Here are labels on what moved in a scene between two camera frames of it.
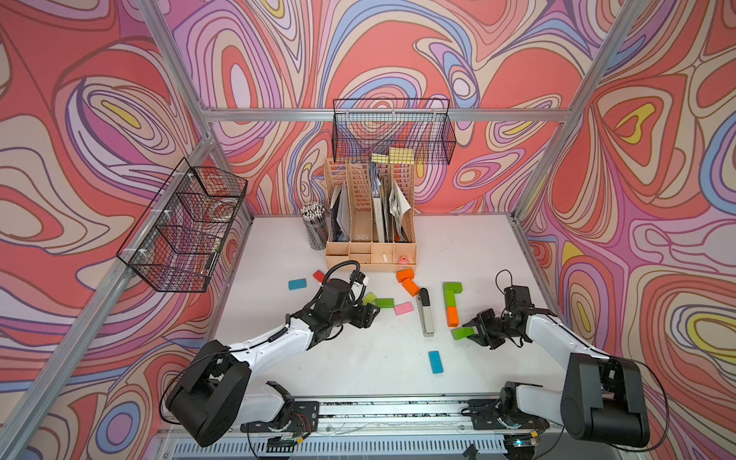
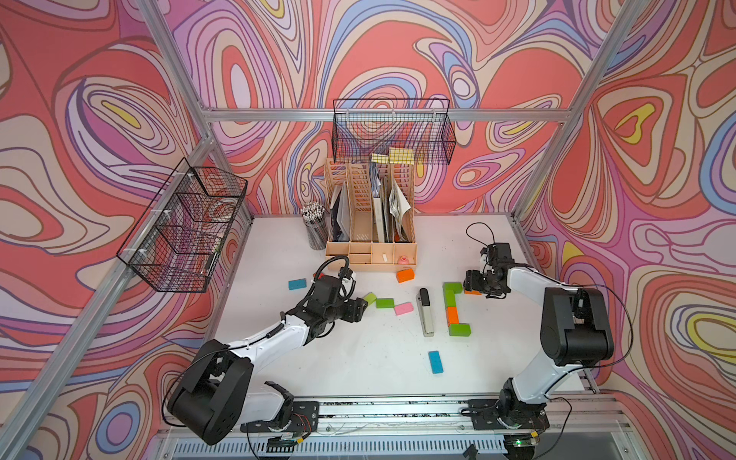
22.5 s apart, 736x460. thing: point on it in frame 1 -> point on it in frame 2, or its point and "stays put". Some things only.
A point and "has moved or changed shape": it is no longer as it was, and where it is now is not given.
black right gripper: (484, 337) -> (471, 282)
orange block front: (452, 317) stays put
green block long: (455, 287) stays put
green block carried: (450, 298) stays put
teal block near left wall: (297, 284) stays put
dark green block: (462, 333) has moved or changed shape
